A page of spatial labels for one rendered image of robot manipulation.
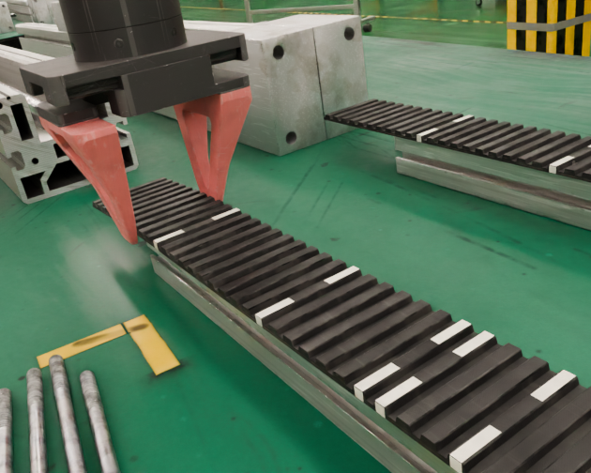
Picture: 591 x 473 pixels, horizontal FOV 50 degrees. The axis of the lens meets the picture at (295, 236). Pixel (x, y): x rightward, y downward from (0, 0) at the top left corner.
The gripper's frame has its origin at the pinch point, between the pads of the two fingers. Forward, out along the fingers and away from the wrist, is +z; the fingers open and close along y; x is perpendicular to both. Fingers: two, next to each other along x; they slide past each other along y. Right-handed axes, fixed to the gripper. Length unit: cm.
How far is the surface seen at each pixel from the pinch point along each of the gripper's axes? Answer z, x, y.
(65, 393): 2.7, 8.4, 9.3
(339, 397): 2.3, 17.0, 1.3
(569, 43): 59, -181, -307
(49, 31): -5, -75, -14
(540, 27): 49, -189, -293
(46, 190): 2.6, -20.0, 2.8
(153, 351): 3.2, 7.5, 5.0
